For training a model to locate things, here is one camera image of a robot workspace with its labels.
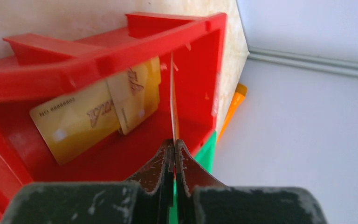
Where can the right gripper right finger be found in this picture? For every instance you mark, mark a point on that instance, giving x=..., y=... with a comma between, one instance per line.
x=202, y=199

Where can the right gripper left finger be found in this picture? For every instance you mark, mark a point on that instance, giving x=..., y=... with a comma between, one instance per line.
x=143, y=198

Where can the gold credit card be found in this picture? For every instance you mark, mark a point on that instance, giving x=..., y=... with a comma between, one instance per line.
x=173, y=105

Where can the beige card in red bin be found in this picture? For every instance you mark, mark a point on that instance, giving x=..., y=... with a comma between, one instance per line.
x=73, y=123

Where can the green plastic bin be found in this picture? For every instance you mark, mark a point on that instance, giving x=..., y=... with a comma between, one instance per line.
x=205, y=158

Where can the orange flashlight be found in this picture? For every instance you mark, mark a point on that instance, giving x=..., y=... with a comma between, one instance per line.
x=238, y=97

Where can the red bin with wooden blocks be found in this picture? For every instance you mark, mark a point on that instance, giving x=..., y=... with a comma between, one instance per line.
x=43, y=68

